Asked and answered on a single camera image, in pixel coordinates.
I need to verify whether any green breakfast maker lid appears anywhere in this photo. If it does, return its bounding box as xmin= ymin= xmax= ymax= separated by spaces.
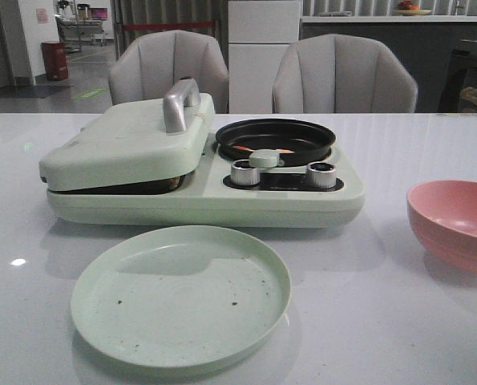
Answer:
xmin=38 ymin=79 xmax=215 ymax=195

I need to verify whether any pink bowl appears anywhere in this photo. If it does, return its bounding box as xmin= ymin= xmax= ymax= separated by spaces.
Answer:
xmin=406 ymin=180 xmax=477 ymax=273

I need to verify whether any green breakfast maker base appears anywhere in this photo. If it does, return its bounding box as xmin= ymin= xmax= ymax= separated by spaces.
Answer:
xmin=46 ymin=134 xmax=365 ymax=228

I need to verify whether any left silver control knob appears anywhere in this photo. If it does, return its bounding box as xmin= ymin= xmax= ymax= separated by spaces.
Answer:
xmin=230 ymin=160 xmax=261 ymax=187

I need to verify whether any silver control knob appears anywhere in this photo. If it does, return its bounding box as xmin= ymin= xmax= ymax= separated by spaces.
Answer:
xmin=305 ymin=161 xmax=337 ymax=189
xmin=230 ymin=160 xmax=261 ymax=187

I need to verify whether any black round frying pan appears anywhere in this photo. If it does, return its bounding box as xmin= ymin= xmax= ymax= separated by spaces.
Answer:
xmin=216 ymin=118 xmax=336 ymax=167

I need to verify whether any right silver control knob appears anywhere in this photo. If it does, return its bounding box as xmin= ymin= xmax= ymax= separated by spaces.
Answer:
xmin=305 ymin=161 xmax=337 ymax=189

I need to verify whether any green round plate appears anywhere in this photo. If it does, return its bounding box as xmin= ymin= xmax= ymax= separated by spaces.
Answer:
xmin=71 ymin=225 xmax=291 ymax=375

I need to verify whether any right grey armchair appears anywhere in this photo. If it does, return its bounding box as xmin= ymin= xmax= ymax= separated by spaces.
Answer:
xmin=272 ymin=34 xmax=418 ymax=114

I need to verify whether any grey armchair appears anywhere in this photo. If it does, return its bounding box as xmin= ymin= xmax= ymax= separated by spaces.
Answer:
xmin=272 ymin=34 xmax=418 ymax=114
xmin=109 ymin=30 xmax=229 ymax=114

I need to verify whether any left grey armchair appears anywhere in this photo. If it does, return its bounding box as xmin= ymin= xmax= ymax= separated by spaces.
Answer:
xmin=109 ymin=30 xmax=229 ymax=114

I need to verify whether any white cabinet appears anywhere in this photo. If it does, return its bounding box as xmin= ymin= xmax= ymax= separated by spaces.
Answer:
xmin=228 ymin=1 xmax=302 ymax=114

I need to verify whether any red bin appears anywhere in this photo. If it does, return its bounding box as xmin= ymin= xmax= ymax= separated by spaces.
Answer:
xmin=41 ymin=42 xmax=69 ymax=81

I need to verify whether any grey counter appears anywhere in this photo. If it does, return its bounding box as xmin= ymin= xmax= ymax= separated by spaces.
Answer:
xmin=300 ymin=15 xmax=477 ymax=112

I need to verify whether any fruit plate on counter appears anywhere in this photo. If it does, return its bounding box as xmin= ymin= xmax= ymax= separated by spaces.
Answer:
xmin=394 ymin=0 xmax=432 ymax=16

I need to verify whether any dark appliance at right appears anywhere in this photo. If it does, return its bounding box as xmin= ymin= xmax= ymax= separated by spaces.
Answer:
xmin=438 ymin=39 xmax=477 ymax=112

